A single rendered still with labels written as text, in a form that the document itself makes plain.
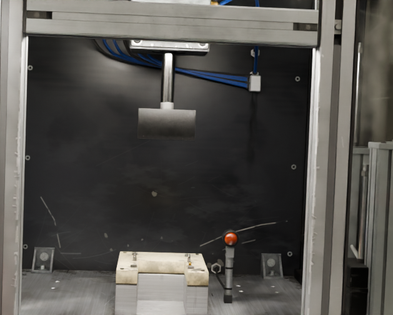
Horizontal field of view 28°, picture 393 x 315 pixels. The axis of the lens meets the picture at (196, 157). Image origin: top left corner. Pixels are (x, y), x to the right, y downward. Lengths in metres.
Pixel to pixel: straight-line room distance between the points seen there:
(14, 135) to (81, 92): 0.44
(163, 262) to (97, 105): 0.36
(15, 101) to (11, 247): 0.18
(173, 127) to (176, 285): 0.24
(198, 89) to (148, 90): 0.09
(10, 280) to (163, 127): 0.33
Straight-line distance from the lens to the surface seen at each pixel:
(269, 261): 1.44
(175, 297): 1.20
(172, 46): 1.15
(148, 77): 1.41
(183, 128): 1.16
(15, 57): 1.00
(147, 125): 1.16
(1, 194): 1.00
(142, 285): 1.19
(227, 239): 1.20
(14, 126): 1.00
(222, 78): 1.40
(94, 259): 1.44
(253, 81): 1.41
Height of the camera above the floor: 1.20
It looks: 3 degrees down
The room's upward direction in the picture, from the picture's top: 2 degrees clockwise
